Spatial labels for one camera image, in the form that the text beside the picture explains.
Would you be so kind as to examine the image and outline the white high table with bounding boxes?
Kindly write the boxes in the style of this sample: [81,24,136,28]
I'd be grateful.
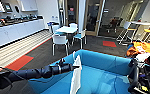
[130,20,150,45]

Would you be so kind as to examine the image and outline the white chair blue seat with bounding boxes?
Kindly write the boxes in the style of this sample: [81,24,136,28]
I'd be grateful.
[72,29,88,50]

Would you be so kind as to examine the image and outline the white lower kitchen cabinets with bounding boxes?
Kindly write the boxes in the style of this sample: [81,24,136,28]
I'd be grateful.
[0,18,46,51]

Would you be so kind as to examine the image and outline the appliance with blue screen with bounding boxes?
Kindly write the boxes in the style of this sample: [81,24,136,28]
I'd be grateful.
[2,2,14,14]

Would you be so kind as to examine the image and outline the dark red office chair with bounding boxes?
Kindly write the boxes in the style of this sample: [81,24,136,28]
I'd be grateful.
[108,17,121,30]

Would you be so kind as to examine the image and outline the blue sofa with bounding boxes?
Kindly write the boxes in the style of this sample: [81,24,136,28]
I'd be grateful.
[28,48,136,94]

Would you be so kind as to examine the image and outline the white upper kitchen cabinets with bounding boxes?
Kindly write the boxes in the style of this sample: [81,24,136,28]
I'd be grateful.
[0,0,39,15]

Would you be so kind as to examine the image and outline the white T-shirt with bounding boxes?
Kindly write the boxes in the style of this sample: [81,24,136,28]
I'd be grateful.
[68,54,84,94]

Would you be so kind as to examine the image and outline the orange garment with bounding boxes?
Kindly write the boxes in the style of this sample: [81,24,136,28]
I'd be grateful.
[125,40,150,60]

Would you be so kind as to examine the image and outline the white kitchen cabinets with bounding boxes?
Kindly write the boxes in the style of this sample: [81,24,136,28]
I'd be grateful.
[0,0,39,15]
[0,18,46,51]

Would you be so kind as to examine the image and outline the white clothes hanger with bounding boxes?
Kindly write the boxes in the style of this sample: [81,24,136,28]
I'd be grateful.
[71,49,82,68]

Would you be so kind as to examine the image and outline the wooden glass door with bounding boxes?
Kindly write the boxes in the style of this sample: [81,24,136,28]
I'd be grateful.
[65,0,80,26]
[84,0,106,37]

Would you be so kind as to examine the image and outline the white square table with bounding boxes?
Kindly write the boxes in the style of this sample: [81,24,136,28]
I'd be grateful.
[55,25,79,35]

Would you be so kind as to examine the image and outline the white high stool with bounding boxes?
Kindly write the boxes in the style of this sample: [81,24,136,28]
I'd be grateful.
[116,21,133,45]

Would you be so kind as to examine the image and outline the white garment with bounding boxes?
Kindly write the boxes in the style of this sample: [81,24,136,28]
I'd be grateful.
[135,52,150,69]

